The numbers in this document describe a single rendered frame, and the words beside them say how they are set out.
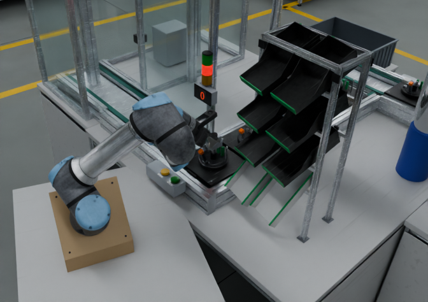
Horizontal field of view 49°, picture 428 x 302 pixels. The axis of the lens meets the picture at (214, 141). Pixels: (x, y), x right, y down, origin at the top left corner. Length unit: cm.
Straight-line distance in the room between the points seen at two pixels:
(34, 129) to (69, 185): 264
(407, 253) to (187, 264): 103
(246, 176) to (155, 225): 44
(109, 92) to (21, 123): 169
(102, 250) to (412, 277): 141
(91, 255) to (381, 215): 126
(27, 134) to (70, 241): 245
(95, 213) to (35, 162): 228
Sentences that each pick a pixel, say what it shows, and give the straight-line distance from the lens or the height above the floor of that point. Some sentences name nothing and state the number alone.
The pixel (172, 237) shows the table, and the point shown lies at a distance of 199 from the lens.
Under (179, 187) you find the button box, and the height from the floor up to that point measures 95.
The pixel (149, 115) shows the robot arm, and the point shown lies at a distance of 146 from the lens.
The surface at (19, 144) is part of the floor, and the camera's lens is 413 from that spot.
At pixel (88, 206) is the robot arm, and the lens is 165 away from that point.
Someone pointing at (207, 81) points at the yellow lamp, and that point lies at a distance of 217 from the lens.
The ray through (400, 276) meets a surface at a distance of 247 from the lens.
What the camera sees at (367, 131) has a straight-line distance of 275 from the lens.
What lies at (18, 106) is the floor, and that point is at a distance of 465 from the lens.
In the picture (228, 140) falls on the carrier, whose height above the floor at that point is 97.
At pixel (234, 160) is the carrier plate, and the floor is 97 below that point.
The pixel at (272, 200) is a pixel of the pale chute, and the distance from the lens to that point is 190.
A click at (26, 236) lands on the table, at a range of 210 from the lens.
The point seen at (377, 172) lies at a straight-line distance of 247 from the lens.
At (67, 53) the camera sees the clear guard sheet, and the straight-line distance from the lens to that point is 263.
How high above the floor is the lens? 233
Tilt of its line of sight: 36 degrees down
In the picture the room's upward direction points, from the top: 2 degrees clockwise
